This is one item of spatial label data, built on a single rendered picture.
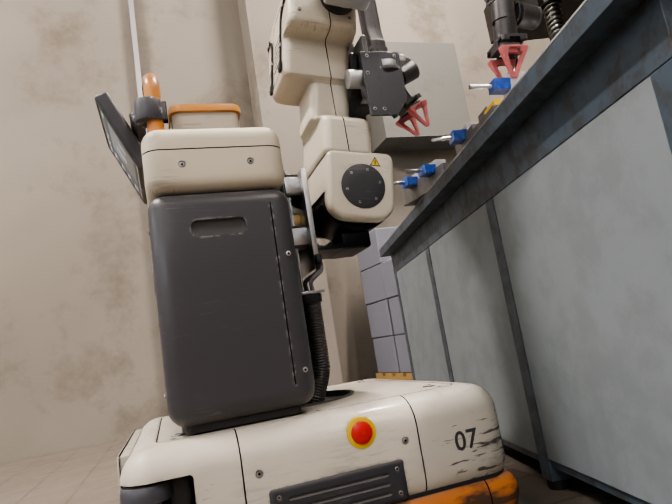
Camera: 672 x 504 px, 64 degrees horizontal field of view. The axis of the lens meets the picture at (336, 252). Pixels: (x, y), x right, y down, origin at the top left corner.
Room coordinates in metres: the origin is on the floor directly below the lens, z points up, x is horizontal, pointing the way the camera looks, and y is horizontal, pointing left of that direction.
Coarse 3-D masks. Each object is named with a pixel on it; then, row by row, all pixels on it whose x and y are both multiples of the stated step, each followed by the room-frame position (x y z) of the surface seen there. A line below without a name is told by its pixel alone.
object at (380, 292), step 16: (384, 240) 3.65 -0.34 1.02; (368, 256) 3.79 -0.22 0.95; (368, 272) 3.82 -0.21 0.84; (384, 272) 3.58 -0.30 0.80; (368, 288) 3.86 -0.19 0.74; (384, 288) 3.63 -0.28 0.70; (368, 304) 3.93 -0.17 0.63; (384, 304) 3.67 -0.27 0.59; (384, 320) 3.71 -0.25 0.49; (400, 320) 3.49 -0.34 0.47; (384, 336) 3.76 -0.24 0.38; (400, 336) 3.53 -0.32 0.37; (384, 352) 3.80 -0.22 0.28; (400, 352) 3.57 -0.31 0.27; (384, 368) 3.85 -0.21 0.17; (400, 368) 3.60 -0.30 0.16
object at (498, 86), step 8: (520, 72) 1.22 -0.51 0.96; (496, 80) 1.22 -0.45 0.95; (504, 80) 1.22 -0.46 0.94; (512, 80) 1.22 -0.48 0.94; (472, 88) 1.24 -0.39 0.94; (480, 88) 1.24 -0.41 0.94; (488, 88) 1.24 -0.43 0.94; (496, 88) 1.22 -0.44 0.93; (504, 88) 1.23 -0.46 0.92; (504, 96) 1.27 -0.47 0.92
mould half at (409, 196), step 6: (450, 162) 1.53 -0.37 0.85; (438, 168) 1.54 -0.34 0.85; (444, 168) 1.52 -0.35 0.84; (438, 174) 1.54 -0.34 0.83; (420, 180) 1.64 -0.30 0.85; (426, 180) 1.61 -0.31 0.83; (432, 180) 1.58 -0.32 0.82; (414, 186) 1.67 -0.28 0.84; (420, 186) 1.64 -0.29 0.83; (426, 186) 1.61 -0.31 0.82; (402, 192) 1.75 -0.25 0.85; (408, 192) 1.71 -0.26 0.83; (414, 192) 1.68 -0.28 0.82; (420, 192) 1.65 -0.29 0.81; (402, 198) 1.75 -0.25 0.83; (408, 198) 1.72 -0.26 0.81; (414, 198) 1.69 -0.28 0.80; (420, 198) 1.68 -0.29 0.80; (408, 204) 1.74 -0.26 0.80; (414, 204) 1.75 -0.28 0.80
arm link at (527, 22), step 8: (520, 0) 1.23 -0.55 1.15; (528, 0) 1.24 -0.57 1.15; (536, 0) 1.25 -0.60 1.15; (528, 8) 1.23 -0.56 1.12; (536, 8) 1.24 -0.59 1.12; (528, 16) 1.23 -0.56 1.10; (536, 16) 1.24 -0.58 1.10; (520, 24) 1.25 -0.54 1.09; (528, 24) 1.25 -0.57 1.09; (536, 24) 1.26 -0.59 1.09
